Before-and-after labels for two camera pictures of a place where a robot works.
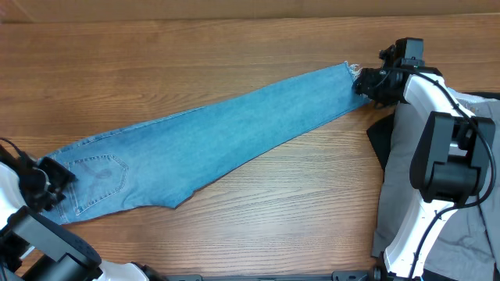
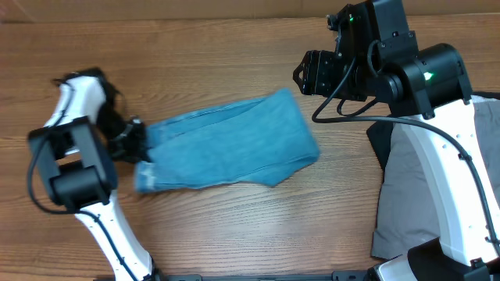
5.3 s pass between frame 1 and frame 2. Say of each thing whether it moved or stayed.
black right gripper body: moved
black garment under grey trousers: stayed
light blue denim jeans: moved
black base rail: stayed
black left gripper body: moved
